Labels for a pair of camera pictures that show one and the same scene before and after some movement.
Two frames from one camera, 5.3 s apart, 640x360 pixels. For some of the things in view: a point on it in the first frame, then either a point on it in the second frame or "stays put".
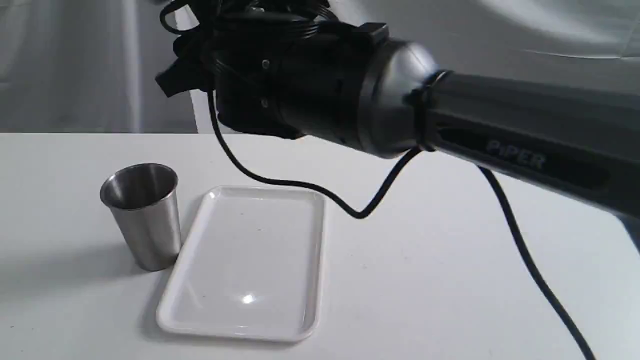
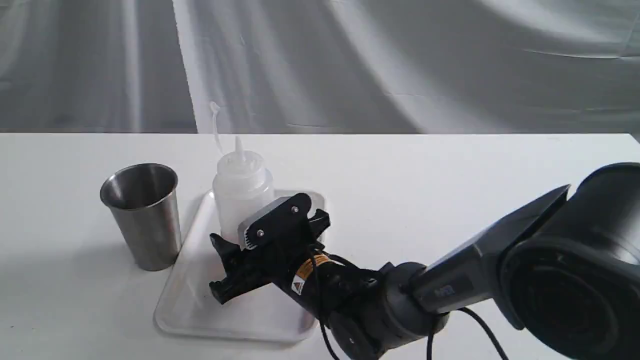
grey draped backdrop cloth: [91, 66] stays put
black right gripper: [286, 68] -> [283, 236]
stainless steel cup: [143, 199] stays put
